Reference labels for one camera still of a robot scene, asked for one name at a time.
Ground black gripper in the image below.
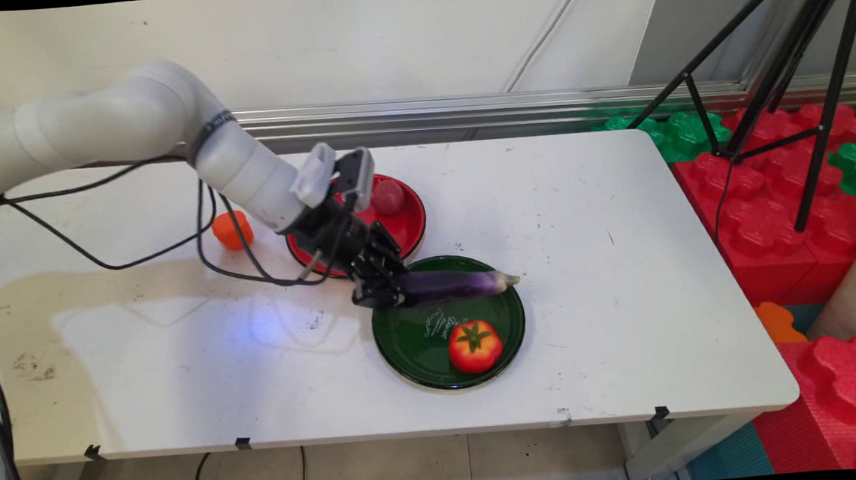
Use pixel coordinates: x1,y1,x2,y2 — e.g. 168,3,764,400
284,192,411,316

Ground purple toy eggplant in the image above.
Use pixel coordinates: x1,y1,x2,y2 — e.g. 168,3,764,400
393,264,522,308

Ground red round plate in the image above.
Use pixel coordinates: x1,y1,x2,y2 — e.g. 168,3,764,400
281,169,431,283

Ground dark red toy apple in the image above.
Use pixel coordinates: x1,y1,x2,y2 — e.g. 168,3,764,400
371,178,408,217

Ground dark green round plate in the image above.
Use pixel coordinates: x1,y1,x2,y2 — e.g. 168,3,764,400
367,249,531,397

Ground red toy tomato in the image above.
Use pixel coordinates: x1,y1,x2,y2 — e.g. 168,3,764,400
446,317,507,377

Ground small orange cup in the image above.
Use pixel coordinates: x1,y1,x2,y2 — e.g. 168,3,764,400
210,209,256,253

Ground white table leg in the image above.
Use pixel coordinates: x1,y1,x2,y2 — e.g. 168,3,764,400
620,410,764,480

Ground large red foam block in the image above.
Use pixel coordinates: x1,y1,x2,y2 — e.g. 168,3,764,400
670,100,856,315

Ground teal foam floor mat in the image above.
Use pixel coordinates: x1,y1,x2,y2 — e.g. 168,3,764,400
682,420,778,480

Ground orange foam piece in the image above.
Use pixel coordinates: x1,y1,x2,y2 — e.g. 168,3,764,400
753,299,809,348

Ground teal foam block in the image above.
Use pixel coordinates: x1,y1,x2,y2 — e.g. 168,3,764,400
782,301,827,337

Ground red foam block with knobs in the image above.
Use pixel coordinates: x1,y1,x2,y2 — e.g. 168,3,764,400
747,335,856,478

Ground wrist camera box with mount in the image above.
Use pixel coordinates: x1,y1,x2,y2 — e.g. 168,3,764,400
286,139,380,214

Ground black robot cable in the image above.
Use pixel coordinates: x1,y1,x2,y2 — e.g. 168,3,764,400
0,151,223,279
192,168,345,294

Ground aluminium wall rail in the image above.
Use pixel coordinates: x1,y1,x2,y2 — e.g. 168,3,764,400
231,67,856,151

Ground black camera tripod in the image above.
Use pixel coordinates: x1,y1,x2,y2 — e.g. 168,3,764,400
618,0,856,246

